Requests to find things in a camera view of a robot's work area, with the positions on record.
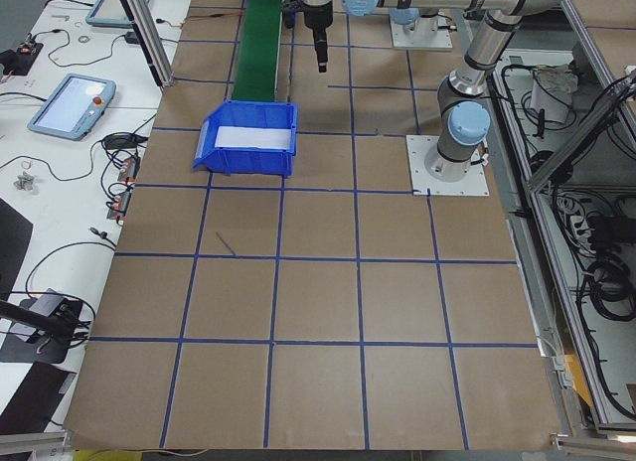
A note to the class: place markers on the aluminium frame post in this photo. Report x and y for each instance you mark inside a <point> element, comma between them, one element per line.
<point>138,14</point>

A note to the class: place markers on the white foam pad left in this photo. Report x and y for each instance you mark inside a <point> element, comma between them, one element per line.
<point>249,137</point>

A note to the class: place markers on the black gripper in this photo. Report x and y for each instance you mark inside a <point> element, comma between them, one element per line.
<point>317,15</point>

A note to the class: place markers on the teach pendant with screen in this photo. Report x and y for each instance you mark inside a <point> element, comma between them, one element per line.
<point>74,107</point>

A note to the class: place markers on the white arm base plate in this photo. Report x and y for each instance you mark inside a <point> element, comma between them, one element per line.
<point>432,175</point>
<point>440,41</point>

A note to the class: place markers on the black power adapter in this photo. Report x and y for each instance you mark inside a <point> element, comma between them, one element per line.
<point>131,38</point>

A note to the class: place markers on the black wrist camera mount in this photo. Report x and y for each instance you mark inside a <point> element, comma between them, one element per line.
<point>289,11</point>

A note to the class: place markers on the blue plastic bin left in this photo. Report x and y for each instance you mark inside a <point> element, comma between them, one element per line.
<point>247,160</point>

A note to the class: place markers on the green conveyor belt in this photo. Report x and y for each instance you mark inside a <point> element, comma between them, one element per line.
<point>256,74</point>

